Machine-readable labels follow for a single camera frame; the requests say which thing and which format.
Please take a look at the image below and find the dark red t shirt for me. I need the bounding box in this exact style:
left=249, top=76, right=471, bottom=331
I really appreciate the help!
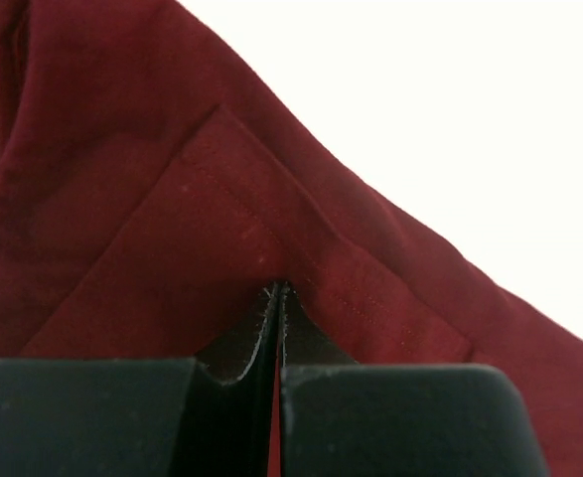
left=0, top=1, right=583, bottom=476

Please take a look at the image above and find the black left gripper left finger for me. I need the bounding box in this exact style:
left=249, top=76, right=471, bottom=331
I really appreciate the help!
left=0, top=285, right=277, bottom=476

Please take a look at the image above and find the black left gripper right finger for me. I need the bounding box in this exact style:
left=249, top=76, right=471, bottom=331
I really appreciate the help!
left=278, top=286, right=549, bottom=476

